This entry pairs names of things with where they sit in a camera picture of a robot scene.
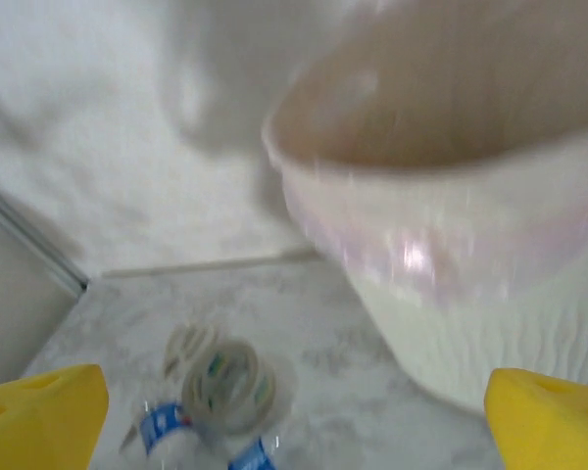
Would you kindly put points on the white ribbed waste bin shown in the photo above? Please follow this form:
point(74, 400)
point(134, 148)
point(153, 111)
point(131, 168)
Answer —
point(470, 318)

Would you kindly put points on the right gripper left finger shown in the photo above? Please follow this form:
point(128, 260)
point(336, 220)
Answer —
point(34, 421)

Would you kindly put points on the clear bottle blue label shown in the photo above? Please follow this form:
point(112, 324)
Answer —
point(164, 428)
point(250, 455)

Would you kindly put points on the grey tape roll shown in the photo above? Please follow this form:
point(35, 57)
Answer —
point(210, 411)

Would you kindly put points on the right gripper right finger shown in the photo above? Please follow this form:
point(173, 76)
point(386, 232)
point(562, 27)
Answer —
point(553, 426)

